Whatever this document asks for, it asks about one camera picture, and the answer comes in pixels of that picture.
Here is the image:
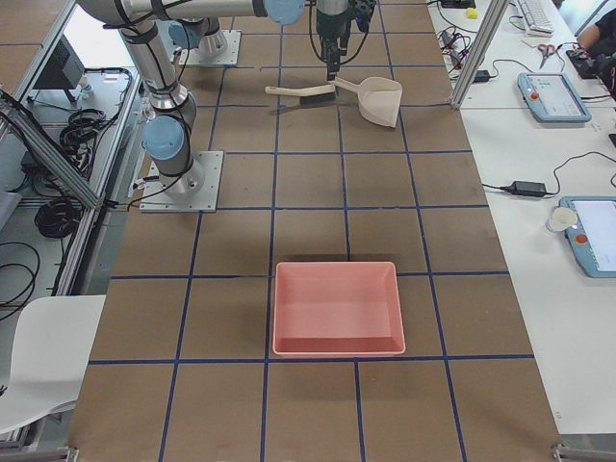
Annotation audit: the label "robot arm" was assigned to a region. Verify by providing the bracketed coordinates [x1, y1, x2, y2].
[79, 1, 306, 197]

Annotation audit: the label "roll of white tape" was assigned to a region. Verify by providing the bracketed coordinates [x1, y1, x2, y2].
[546, 207, 578, 233]

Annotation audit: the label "black control box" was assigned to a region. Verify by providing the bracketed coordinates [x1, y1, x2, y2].
[34, 35, 85, 90]

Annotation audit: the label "red handled scissors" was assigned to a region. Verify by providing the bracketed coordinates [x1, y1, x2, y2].
[536, 43, 556, 69]

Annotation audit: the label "white keyboard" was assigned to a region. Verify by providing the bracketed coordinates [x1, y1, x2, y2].
[513, 0, 554, 37]

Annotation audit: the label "white plastic dustpan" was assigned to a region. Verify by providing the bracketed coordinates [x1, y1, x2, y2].
[332, 77, 403, 128]

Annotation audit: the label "blue teach pendant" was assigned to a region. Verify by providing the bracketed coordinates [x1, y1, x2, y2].
[559, 196, 615, 278]
[517, 73, 592, 123]

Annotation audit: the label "white hand brush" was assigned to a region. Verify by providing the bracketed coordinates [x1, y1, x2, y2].
[265, 84, 336, 106]

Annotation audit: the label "white plastic chair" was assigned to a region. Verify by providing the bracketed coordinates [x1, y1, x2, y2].
[1, 295, 106, 434]

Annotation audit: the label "blue teach pendant far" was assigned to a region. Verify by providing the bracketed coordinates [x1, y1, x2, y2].
[517, 73, 592, 123]

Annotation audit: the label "black power brick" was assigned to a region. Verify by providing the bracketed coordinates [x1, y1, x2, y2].
[507, 180, 548, 197]

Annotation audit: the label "coiled black cables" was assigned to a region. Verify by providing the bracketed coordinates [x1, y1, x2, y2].
[34, 199, 88, 241]

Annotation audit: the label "blue teach pendant near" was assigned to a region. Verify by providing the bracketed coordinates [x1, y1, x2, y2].
[559, 196, 615, 278]

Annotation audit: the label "pink plastic bin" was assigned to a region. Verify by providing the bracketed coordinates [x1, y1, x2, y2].
[272, 262, 406, 358]

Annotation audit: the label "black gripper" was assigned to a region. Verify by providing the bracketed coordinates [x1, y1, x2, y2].
[352, 0, 375, 32]
[316, 0, 350, 81]

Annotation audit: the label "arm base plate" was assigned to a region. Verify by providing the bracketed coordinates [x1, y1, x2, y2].
[178, 29, 242, 67]
[139, 151, 224, 213]

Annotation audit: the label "aluminium frame post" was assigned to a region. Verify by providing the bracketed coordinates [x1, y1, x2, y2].
[449, 0, 508, 110]

